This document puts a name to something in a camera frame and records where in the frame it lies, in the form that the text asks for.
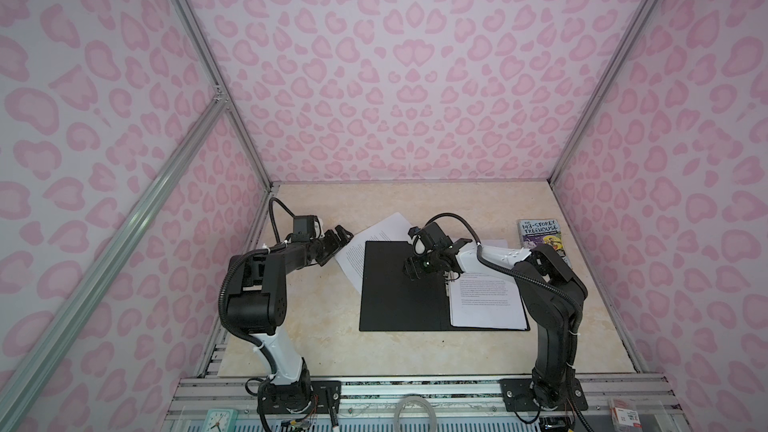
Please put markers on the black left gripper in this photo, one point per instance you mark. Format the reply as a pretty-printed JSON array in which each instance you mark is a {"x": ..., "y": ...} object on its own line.
[{"x": 334, "y": 247}]

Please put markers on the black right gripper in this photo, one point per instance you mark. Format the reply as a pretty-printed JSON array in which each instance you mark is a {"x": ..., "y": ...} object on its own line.
[{"x": 412, "y": 268}]

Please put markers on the teal folder with black inside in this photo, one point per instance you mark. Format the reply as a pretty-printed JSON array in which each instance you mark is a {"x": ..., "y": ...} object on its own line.
[{"x": 391, "y": 302}]

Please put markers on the printed paper sheet back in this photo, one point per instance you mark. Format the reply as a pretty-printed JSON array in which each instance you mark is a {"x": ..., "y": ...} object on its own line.
[{"x": 483, "y": 298}]

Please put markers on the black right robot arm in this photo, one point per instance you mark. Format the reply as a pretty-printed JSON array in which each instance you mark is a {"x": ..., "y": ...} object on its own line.
[{"x": 551, "y": 292}]

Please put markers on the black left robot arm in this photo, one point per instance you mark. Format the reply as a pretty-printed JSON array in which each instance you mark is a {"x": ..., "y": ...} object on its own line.
[{"x": 253, "y": 303}]

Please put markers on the treehouse storey book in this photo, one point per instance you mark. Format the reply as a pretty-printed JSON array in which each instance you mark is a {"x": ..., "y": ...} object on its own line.
[{"x": 534, "y": 232}]

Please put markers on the small green clock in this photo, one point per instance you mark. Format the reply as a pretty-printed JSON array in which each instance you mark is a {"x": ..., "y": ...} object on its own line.
[{"x": 220, "y": 420}]

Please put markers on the red white label packet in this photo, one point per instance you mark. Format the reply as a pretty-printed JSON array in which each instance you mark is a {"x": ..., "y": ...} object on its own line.
[{"x": 624, "y": 415}]

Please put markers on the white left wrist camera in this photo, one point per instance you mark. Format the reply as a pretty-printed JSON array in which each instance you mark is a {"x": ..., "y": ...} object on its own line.
[{"x": 306, "y": 228}]

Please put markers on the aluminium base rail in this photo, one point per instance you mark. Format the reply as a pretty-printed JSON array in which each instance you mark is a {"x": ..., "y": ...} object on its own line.
[{"x": 430, "y": 403}]

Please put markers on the left aluminium frame post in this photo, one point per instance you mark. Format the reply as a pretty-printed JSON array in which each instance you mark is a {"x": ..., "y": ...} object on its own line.
[{"x": 204, "y": 51}]

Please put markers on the aluminium frame post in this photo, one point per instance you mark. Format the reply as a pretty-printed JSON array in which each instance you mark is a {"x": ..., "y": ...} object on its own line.
[
  {"x": 628, "y": 40},
  {"x": 204, "y": 51}
]

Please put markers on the diagonal aluminium frame bar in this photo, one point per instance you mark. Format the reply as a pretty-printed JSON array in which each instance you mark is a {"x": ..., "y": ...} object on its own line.
[{"x": 38, "y": 366}]

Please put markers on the right aluminium frame post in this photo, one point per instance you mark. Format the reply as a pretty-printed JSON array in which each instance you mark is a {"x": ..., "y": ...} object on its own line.
[{"x": 628, "y": 40}]

